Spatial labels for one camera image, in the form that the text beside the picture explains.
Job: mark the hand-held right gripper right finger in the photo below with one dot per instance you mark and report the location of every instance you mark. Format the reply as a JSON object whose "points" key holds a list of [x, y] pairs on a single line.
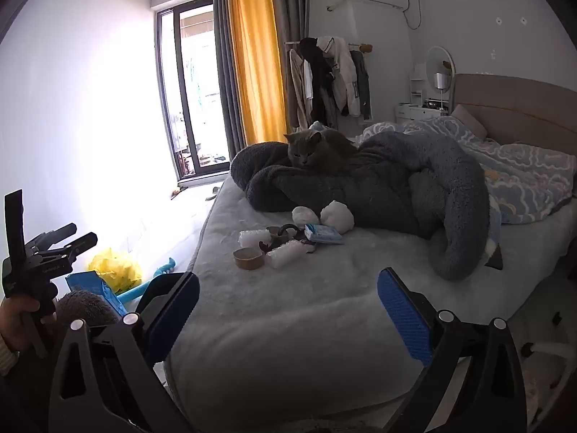
{"points": [[401, 315]]}

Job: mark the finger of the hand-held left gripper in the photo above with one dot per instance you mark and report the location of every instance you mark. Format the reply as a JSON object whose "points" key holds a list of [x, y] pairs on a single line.
{"points": [[56, 234], [81, 243]]}

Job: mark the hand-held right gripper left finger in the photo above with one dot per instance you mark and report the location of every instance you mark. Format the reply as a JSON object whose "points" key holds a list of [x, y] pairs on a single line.
{"points": [[173, 315]]}

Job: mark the brown tape roll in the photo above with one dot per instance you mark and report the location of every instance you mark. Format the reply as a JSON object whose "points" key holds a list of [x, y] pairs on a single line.
{"points": [[248, 267]]}

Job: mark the blue tissue pack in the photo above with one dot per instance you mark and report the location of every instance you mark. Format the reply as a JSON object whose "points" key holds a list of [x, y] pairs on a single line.
{"points": [[322, 233]]}

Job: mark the black curved object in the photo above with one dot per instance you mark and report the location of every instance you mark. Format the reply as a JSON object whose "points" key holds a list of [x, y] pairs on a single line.
{"points": [[288, 232]]}

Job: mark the person's left hand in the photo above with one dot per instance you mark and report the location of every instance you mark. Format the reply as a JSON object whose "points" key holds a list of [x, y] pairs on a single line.
{"points": [[16, 320]]}

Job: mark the blue and white package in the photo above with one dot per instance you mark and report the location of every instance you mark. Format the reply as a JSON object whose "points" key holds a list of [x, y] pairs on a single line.
{"points": [[90, 282]]}

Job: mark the yellow plastic bag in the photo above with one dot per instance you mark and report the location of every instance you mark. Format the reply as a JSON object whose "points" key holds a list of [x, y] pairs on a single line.
{"points": [[115, 268]]}

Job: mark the small bubble wrap piece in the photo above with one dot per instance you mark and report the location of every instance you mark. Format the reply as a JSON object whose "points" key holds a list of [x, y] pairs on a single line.
{"points": [[250, 239]]}

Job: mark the right white plush ball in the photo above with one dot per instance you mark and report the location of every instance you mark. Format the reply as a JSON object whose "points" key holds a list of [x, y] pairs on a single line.
{"points": [[337, 216]]}

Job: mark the white plush ball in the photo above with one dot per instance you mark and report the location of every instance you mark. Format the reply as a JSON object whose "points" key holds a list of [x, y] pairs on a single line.
{"points": [[303, 215], [337, 216]]}

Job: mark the large bubble wrap piece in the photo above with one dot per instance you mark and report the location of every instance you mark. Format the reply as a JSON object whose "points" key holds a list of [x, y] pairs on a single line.
{"points": [[284, 256]]}

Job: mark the grey slipper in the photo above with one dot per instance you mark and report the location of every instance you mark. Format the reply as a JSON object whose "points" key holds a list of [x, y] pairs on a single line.
{"points": [[214, 195]]}

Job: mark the dark grey fleece blanket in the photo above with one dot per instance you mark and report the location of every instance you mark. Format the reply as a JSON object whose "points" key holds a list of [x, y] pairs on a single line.
{"points": [[383, 189]]}

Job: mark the left white plush ball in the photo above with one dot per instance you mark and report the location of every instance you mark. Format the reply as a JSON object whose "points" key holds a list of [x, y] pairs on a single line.
{"points": [[303, 215]]}

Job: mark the white chair base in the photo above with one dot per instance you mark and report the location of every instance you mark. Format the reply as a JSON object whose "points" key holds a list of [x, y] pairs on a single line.
{"points": [[550, 347]]}

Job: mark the sliding glass door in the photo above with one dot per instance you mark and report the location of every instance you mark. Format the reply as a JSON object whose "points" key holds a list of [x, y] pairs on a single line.
{"points": [[198, 99]]}

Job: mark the grey cat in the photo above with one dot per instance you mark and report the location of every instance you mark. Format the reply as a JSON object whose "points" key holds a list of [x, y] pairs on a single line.
{"points": [[315, 149]]}

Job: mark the blue patterned duvet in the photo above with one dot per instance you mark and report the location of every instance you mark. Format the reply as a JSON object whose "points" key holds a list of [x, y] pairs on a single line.
{"points": [[532, 167]]}

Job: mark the white vanity table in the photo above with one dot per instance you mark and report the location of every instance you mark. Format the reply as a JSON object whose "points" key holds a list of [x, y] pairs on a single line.
{"points": [[414, 112]]}

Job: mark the beige pillow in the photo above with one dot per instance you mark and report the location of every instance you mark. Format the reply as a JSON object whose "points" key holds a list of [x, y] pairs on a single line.
{"points": [[469, 119]]}

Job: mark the white shelf organiser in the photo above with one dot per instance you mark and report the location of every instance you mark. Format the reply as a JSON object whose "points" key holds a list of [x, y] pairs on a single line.
{"points": [[417, 83]]}

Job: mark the dark green garment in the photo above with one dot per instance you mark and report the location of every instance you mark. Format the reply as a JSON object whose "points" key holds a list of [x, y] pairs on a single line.
{"points": [[363, 85]]}

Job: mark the wide grey curtain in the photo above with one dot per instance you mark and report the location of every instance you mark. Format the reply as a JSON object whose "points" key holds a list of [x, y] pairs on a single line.
{"points": [[223, 54]]}

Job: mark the white table lamp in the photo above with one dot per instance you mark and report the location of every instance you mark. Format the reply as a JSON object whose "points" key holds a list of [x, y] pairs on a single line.
{"points": [[441, 81]]}

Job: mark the white jacket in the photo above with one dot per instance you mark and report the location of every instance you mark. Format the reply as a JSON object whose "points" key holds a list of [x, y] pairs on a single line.
{"points": [[345, 76]]}

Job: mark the beige coat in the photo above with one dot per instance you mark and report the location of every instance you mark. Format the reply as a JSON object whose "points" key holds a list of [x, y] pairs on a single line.
{"points": [[296, 85]]}

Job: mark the black garment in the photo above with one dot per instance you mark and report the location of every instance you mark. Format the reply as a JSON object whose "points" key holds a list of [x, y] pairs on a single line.
{"points": [[318, 76]]}

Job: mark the yellow curtain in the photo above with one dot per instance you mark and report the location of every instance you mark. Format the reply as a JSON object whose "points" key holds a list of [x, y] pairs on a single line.
{"points": [[257, 54]]}

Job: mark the round mirror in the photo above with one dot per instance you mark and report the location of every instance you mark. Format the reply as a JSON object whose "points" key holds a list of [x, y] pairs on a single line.
{"points": [[439, 58]]}

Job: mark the clothes rack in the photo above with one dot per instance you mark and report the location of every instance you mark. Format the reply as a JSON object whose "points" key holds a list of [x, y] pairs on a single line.
{"points": [[288, 43]]}

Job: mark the narrow grey curtain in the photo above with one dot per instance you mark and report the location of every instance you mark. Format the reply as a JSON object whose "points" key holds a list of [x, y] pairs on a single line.
{"points": [[293, 18]]}

